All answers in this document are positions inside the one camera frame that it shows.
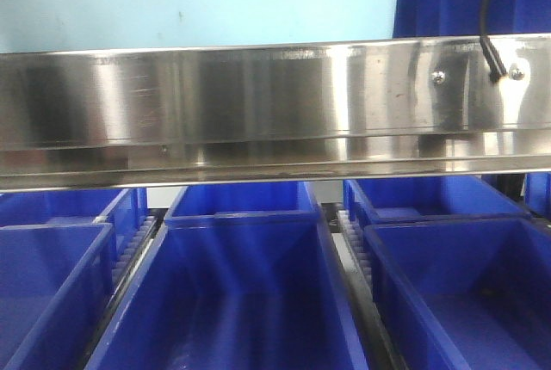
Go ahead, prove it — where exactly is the blue bin front centre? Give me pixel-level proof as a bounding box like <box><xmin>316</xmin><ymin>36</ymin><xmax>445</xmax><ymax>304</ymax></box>
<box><xmin>87</xmin><ymin>220</ymin><xmax>368</xmax><ymax>369</ymax></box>

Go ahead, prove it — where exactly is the blue bin front right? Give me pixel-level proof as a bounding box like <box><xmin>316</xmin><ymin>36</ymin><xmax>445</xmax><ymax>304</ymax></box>
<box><xmin>362</xmin><ymin>219</ymin><xmax>550</xmax><ymax>369</ymax></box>

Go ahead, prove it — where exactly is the blue bin rear left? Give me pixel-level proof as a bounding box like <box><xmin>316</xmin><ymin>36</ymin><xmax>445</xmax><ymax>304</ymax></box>
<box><xmin>1</xmin><ymin>188</ymin><xmax>148</xmax><ymax>257</ymax></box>

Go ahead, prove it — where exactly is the blue bin rear right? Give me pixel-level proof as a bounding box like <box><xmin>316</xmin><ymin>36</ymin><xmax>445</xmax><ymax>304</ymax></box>
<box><xmin>343</xmin><ymin>176</ymin><xmax>532</xmax><ymax>226</ymax></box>

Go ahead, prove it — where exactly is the blue bin front left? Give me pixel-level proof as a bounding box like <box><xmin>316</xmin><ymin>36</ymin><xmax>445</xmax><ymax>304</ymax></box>
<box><xmin>1</xmin><ymin>224</ymin><xmax>115</xmax><ymax>369</ymax></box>

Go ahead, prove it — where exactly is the blue bin rear centre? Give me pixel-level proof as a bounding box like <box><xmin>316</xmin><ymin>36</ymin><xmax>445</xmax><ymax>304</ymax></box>
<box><xmin>164</xmin><ymin>182</ymin><xmax>320</xmax><ymax>228</ymax></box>

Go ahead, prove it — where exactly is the black cable with plug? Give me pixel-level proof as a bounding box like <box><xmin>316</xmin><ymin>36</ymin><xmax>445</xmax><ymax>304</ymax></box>
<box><xmin>478</xmin><ymin>0</ymin><xmax>508</xmax><ymax>83</ymax></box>

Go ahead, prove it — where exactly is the light blue tray bin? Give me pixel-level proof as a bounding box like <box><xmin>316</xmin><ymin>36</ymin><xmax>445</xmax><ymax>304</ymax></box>
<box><xmin>1</xmin><ymin>0</ymin><xmax>396</xmax><ymax>52</ymax></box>

